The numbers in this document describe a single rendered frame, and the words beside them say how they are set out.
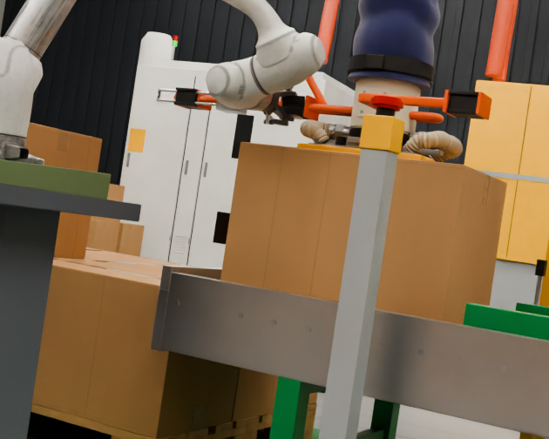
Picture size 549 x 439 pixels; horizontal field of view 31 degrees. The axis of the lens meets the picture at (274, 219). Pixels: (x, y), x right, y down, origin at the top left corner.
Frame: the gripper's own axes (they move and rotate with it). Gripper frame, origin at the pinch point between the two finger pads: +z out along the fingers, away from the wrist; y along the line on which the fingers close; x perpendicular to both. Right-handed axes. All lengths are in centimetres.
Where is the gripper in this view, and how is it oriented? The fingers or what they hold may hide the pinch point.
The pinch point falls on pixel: (294, 107)
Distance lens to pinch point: 269.5
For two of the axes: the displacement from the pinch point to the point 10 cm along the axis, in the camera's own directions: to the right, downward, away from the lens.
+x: 8.8, 1.2, -4.7
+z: 4.6, 0.6, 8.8
